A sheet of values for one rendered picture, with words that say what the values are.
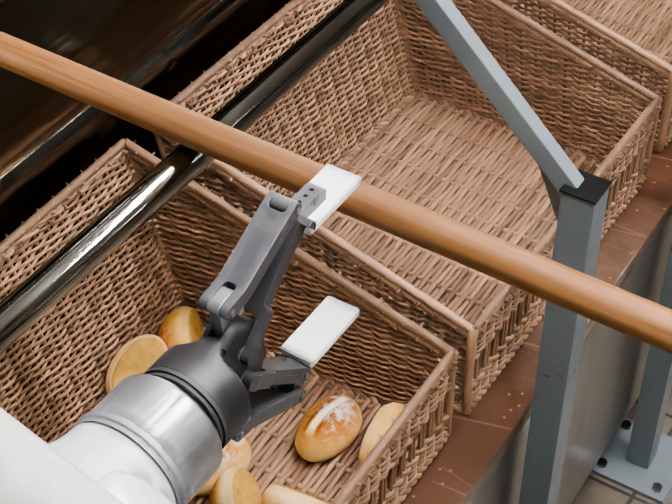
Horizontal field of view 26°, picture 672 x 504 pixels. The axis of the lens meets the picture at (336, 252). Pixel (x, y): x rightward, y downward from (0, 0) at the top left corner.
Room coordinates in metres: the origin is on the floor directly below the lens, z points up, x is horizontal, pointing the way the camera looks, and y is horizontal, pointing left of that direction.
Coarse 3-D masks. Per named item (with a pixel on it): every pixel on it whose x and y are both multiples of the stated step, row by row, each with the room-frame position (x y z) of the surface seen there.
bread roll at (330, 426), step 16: (336, 400) 1.16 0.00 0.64; (352, 400) 1.17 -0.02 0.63; (304, 416) 1.15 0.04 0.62; (320, 416) 1.14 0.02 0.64; (336, 416) 1.14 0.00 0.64; (352, 416) 1.15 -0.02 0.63; (304, 432) 1.12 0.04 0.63; (320, 432) 1.12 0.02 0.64; (336, 432) 1.12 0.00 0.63; (352, 432) 1.14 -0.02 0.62; (304, 448) 1.11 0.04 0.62; (320, 448) 1.11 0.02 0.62; (336, 448) 1.11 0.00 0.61
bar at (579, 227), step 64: (384, 0) 1.23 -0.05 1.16; (448, 0) 1.29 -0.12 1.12; (512, 128) 1.23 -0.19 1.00; (128, 192) 0.92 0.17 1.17; (576, 192) 1.18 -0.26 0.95; (64, 256) 0.84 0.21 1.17; (576, 256) 1.17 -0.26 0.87; (0, 320) 0.77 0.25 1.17; (576, 320) 1.17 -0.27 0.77; (576, 384) 1.20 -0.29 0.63; (640, 448) 1.58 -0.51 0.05
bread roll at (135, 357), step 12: (144, 336) 1.25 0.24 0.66; (156, 336) 1.26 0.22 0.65; (132, 348) 1.24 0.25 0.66; (144, 348) 1.24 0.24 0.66; (156, 348) 1.24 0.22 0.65; (120, 360) 1.22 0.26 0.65; (132, 360) 1.22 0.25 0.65; (144, 360) 1.23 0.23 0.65; (108, 372) 1.21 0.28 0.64; (120, 372) 1.21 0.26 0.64; (132, 372) 1.21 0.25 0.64; (108, 384) 1.20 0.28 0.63
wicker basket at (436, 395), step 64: (64, 192) 1.30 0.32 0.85; (192, 192) 1.35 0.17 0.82; (0, 256) 1.20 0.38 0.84; (128, 256) 1.33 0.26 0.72; (192, 256) 1.35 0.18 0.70; (64, 320) 1.22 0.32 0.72; (128, 320) 1.29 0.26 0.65; (384, 320) 1.20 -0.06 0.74; (0, 384) 1.13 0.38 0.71; (64, 384) 1.18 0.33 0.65; (320, 384) 1.24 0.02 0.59; (384, 384) 1.20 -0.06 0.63; (448, 384) 1.15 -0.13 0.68; (256, 448) 1.13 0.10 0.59; (384, 448) 1.02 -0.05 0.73
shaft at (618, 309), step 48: (0, 48) 1.08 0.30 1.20; (96, 96) 1.02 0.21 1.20; (144, 96) 1.01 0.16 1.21; (192, 144) 0.96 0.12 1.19; (240, 144) 0.94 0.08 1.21; (384, 192) 0.88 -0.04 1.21; (432, 240) 0.84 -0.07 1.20; (480, 240) 0.83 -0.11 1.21; (528, 288) 0.79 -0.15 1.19; (576, 288) 0.78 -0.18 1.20
